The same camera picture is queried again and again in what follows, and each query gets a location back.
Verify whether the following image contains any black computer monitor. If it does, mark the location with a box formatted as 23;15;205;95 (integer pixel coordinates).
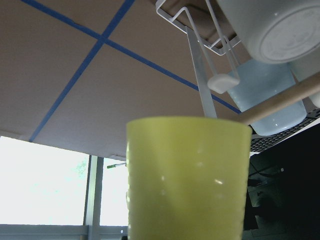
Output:
242;124;320;240

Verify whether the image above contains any white ikea cup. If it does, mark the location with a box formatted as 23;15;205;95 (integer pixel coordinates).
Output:
289;56;320;82

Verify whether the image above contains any white wire cup rack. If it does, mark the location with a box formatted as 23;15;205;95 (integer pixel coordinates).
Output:
154;0;320;125

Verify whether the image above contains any black keyboard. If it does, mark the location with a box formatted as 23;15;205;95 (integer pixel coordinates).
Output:
250;118;320;153

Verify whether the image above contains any light blue plastic cup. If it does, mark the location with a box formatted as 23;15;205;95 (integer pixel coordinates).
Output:
228;59;307;136

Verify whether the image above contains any grey plastic cup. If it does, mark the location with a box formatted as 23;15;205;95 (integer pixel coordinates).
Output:
217;0;320;64

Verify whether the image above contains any yellow plastic cup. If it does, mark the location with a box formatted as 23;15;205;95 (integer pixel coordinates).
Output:
126;116;252;240

